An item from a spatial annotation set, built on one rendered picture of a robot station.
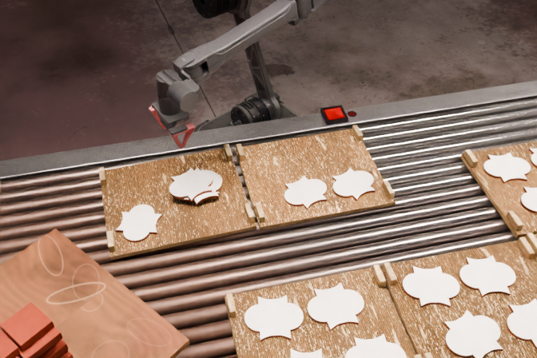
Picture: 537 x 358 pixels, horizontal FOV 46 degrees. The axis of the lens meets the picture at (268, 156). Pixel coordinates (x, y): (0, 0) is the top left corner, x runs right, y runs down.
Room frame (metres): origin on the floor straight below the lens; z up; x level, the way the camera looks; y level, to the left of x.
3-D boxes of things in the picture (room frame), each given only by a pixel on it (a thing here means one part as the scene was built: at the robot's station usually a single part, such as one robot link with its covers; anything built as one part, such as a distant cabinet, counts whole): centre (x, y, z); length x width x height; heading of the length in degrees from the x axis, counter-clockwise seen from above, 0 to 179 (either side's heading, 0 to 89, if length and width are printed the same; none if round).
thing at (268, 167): (1.41, -0.13, 0.93); 0.41 x 0.35 x 0.02; 104
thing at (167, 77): (1.32, 0.25, 1.34); 0.07 x 0.06 x 0.07; 40
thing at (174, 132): (1.29, 0.24, 1.20); 0.07 x 0.07 x 0.09; 34
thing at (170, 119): (1.32, 0.26, 1.28); 0.10 x 0.07 x 0.07; 34
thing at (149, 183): (1.31, 0.28, 0.93); 0.41 x 0.35 x 0.02; 106
